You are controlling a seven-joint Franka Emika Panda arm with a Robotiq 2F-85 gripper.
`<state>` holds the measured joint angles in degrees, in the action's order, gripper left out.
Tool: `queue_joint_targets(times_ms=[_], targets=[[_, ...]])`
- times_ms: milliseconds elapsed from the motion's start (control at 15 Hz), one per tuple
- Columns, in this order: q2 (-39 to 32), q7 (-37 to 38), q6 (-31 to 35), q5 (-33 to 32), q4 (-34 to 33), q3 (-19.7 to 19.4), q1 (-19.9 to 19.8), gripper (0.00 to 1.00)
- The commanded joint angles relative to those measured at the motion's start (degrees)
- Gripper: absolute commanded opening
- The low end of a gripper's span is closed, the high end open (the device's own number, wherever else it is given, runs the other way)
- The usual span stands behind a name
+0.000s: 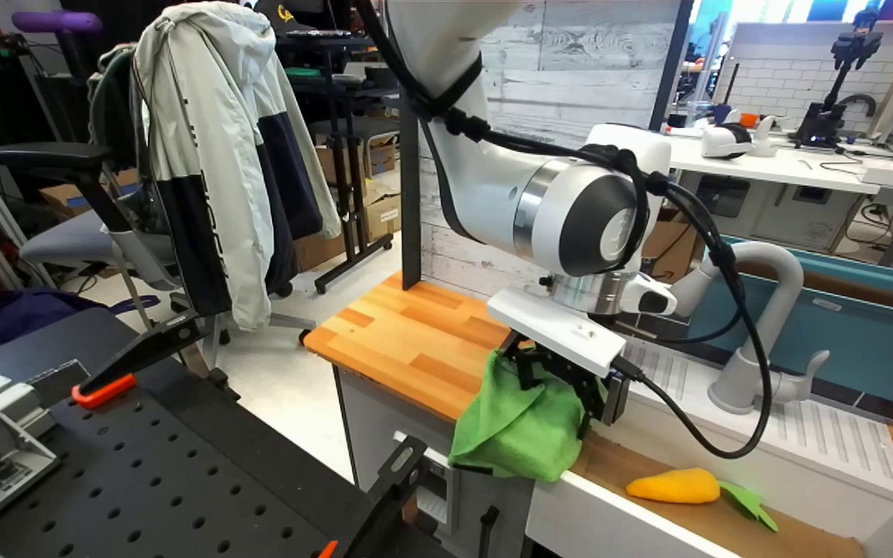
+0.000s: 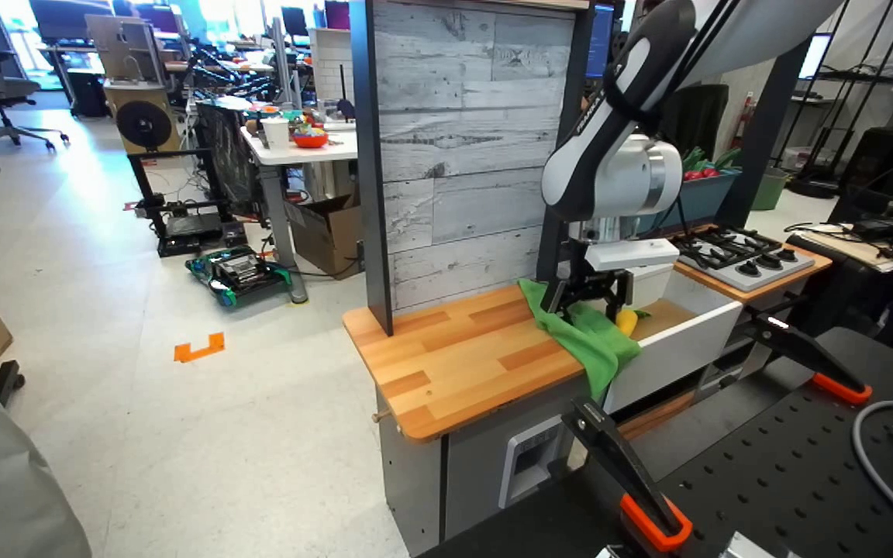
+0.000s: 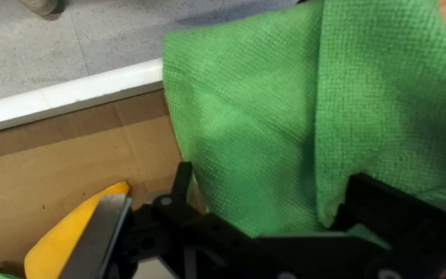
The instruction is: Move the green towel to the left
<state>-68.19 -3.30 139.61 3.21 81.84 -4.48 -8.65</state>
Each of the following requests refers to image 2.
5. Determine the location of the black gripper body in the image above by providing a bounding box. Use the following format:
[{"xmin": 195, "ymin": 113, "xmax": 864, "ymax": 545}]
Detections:
[{"xmin": 559, "ymin": 240, "xmax": 635, "ymax": 303}]

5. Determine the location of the green cloth towel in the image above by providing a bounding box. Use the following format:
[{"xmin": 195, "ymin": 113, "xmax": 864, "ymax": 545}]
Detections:
[{"xmin": 517, "ymin": 275, "xmax": 646, "ymax": 407}]

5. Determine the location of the yellow toy corn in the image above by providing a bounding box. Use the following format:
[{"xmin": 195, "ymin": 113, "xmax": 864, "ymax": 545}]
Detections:
[{"xmin": 612, "ymin": 303, "xmax": 646, "ymax": 339}]

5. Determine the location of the white toy sink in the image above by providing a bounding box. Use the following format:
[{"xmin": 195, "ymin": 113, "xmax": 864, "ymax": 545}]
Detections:
[{"xmin": 601, "ymin": 269, "xmax": 747, "ymax": 416}]

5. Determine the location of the wooden kitchen countertop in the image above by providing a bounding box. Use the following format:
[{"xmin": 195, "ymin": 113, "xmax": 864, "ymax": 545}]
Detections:
[{"xmin": 340, "ymin": 281, "xmax": 586, "ymax": 447}]

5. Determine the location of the blue plastic bin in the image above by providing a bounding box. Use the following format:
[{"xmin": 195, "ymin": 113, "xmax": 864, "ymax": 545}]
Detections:
[{"xmin": 659, "ymin": 168, "xmax": 745, "ymax": 235}]

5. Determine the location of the grey wood backsplash panel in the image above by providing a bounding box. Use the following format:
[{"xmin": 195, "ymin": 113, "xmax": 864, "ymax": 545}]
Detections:
[{"xmin": 373, "ymin": 0, "xmax": 579, "ymax": 312}]

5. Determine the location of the grey kitchen cabinet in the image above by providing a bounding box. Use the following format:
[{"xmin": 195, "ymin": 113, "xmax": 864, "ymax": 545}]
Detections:
[{"xmin": 373, "ymin": 375, "xmax": 612, "ymax": 558}]

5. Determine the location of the black stovetop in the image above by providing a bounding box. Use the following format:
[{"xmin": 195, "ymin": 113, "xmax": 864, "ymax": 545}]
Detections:
[{"xmin": 666, "ymin": 220, "xmax": 837, "ymax": 307}]

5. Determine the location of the open brown cardboard box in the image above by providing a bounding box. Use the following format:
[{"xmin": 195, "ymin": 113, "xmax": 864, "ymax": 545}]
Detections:
[{"xmin": 287, "ymin": 194, "xmax": 365, "ymax": 280}]

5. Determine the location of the red bowl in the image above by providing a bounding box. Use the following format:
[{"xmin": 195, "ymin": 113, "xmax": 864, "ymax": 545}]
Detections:
[{"xmin": 287, "ymin": 125, "xmax": 331, "ymax": 151}]

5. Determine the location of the white table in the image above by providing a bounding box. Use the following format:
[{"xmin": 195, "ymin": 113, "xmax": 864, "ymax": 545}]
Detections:
[{"xmin": 239, "ymin": 121, "xmax": 361, "ymax": 307}]

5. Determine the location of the green wheeled floor robot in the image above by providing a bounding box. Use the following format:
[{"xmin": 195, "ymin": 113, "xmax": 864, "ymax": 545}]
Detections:
[{"xmin": 183, "ymin": 246, "xmax": 300, "ymax": 310}]

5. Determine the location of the white cup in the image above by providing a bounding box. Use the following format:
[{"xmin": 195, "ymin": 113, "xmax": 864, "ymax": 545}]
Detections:
[{"xmin": 257, "ymin": 113, "xmax": 291, "ymax": 151}]

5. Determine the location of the black metal stand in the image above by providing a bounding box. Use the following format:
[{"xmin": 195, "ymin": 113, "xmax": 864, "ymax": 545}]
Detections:
[{"xmin": 128, "ymin": 147, "xmax": 249, "ymax": 261}]

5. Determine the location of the wooden box with black disc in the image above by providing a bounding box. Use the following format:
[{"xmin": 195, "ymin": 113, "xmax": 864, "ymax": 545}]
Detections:
[{"xmin": 101, "ymin": 83, "xmax": 186, "ymax": 157}]

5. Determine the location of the beige framed box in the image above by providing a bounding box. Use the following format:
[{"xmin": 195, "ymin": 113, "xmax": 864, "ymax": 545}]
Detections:
[{"xmin": 86, "ymin": 11, "xmax": 171, "ymax": 90}]

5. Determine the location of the grey fabric covered object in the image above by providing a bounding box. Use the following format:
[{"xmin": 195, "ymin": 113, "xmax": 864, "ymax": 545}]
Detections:
[{"xmin": 0, "ymin": 339, "xmax": 93, "ymax": 558}]

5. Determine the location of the black office chair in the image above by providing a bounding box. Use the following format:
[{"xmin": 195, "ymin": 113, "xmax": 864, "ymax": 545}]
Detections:
[{"xmin": 0, "ymin": 29, "xmax": 71, "ymax": 151}]

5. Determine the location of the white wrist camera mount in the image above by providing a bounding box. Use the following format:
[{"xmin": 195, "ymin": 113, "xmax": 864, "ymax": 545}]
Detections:
[{"xmin": 579, "ymin": 235, "xmax": 683, "ymax": 310}]

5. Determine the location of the black clamp orange handle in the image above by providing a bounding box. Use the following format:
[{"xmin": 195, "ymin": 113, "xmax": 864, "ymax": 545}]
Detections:
[
  {"xmin": 745, "ymin": 307, "xmax": 877, "ymax": 409},
  {"xmin": 560, "ymin": 401, "xmax": 697, "ymax": 558}
]

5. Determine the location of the black metal frame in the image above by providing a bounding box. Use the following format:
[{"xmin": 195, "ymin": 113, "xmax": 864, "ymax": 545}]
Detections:
[{"xmin": 346, "ymin": 0, "xmax": 823, "ymax": 339}]

